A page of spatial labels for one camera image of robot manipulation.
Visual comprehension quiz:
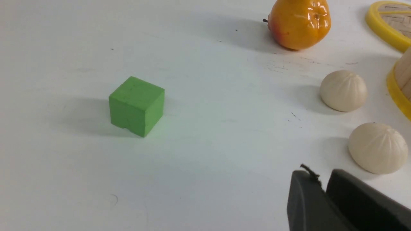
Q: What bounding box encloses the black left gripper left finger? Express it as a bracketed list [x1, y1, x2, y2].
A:
[287, 164, 354, 231]

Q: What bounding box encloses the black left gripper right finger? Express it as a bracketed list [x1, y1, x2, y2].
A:
[326, 169, 411, 231]

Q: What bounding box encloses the cream toy bun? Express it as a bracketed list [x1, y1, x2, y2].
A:
[348, 123, 408, 175]
[319, 70, 368, 112]

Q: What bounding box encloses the yellow bamboo steamer tray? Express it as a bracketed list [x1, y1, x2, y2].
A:
[386, 47, 411, 120]

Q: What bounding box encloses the yellow woven steamer lid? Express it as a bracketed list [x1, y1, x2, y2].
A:
[364, 1, 411, 53]

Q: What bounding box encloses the orange toy tangerine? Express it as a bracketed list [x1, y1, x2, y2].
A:
[263, 0, 332, 51]

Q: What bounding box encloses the green wooden cube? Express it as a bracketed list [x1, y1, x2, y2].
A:
[109, 76, 165, 137]

